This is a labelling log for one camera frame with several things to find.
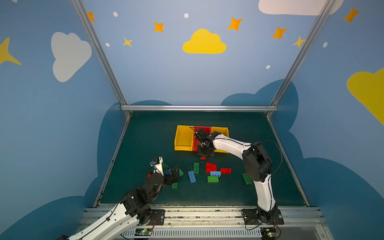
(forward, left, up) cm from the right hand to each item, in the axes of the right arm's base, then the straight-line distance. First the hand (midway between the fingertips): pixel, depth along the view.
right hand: (201, 154), depth 95 cm
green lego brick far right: (-19, -23, +10) cm, 31 cm away
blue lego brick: (-14, +5, -4) cm, 15 cm away
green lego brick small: (-13, +12, -1) cm, 18 cm away
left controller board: (-43, +27, -3) cm, 51 cm away
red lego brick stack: (-8, -6, -2) cm, 10 cm away
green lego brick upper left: (-9, +22, -1) cm, 24 cm away
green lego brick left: (-20, +15, -2) cm, 25 cm away
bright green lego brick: (-15, -7, -2) cm, 17 cm away
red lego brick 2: (-10, -15, -1) cm, 18 cm away
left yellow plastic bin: (+13, +12, -1) cm, 17 cm away
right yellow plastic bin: (+17, -15, +3) cm, 23 cm away
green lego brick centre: (-8, +3, -1) cm, 9 cm away
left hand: (-16, +14, +11) cm, 24 cm away
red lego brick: (-5, -1, +4) cm, 6 cm away
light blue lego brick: (-12, -9, -1) cm, 15 cm away
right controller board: (-40, -34, -4) cm, 52 cm away
